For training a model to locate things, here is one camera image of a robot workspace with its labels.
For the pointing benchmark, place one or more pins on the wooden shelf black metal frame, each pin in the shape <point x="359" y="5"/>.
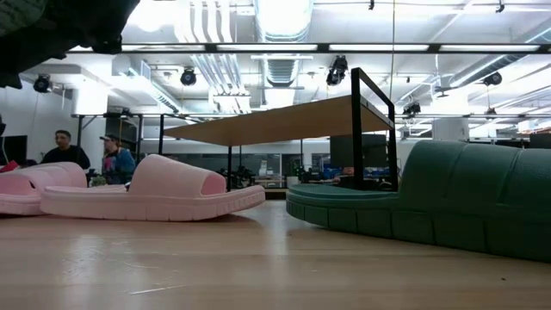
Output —
<point x="280" y="125"/>

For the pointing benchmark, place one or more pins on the pink rubber slide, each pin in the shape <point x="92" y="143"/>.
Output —
<point x="26" y="189"/>
<point x="172" y="189"/>

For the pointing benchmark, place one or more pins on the green rubber slide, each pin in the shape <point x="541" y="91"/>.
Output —
<point x="452" y="194"/>

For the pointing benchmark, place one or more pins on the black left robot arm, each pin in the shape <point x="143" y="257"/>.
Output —
<point x="86" y="21"/>

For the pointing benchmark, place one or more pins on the black computer monitor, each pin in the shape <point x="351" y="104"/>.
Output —
<point x="374" y="150"/>

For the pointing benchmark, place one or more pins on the black ceiling spotlight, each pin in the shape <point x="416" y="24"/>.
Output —
<point x="41" y="83"/>
<point x="188" y="77"/>
<point x="337" y="71"/>
<point x="412" y="109"/>
<point x="493" y="79"/>

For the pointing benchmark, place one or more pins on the person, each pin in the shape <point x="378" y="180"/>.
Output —
<point x="118" y="165"/>
<point x="64" y="155"/>

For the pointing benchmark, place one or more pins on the small leafy desk plant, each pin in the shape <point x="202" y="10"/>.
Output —
<point x="98" y="181"/>

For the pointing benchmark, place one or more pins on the black metal table frame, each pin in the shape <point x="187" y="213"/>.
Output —
<point x="275" y="194"/>

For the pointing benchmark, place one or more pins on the black wall screen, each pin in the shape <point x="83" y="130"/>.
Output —
<point x="15" y="148"/>

